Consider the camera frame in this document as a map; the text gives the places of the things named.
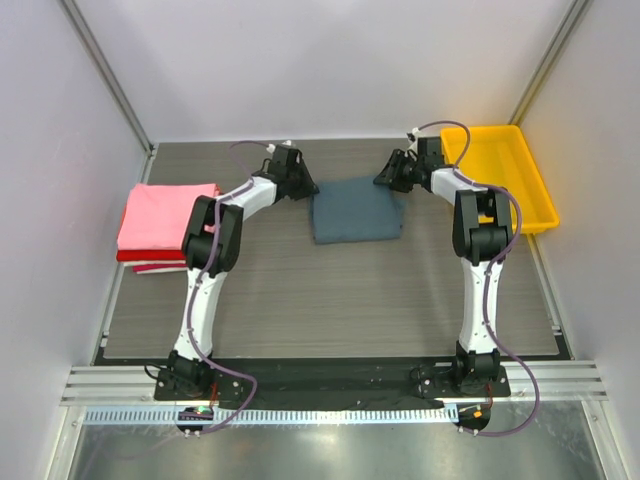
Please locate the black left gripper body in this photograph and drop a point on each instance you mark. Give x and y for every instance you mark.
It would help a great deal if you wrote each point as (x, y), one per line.
(289, 179)

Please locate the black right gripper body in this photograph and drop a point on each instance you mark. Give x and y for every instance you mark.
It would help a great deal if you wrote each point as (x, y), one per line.
(395, 171)

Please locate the blue-grey t-shirt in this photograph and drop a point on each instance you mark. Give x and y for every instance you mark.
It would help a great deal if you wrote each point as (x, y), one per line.
(355, 210)

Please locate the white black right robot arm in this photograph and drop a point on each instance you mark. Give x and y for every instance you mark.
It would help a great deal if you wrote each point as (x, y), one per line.
(481, 237)

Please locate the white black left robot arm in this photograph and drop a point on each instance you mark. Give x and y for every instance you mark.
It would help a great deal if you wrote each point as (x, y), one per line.
(211, 246)

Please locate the yellow plastic tray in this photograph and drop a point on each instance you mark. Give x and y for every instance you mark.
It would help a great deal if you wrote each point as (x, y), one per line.
(499, 155)

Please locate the red folded t-shirt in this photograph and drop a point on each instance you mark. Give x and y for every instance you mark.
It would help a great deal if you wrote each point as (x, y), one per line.
(150, 255)

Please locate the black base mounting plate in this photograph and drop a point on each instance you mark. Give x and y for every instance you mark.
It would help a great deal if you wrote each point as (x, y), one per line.
(327, 379)

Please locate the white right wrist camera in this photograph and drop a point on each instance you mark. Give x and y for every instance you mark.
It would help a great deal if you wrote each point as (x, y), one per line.
(414, 135)

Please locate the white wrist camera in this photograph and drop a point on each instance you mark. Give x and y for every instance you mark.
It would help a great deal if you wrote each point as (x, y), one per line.
(272, 147)
(414, 135)

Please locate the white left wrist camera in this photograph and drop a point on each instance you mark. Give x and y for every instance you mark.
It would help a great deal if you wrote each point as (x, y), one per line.
(272, 147)

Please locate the right aluminium corner post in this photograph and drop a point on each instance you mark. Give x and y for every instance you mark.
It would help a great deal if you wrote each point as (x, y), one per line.
(568, 26)

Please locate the aluminium corner post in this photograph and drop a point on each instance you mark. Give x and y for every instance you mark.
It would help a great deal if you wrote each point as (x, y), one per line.
(568, 26)
(95, 53)

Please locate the slotted grey cable duct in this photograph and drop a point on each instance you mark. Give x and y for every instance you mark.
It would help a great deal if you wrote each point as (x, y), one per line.
(201, 416)

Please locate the left aluminium corner post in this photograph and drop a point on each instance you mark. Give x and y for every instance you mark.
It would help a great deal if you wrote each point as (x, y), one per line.
(95, 53)

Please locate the aluminium frame rail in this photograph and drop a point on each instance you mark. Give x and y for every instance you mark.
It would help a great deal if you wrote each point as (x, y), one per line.
(558, 380)

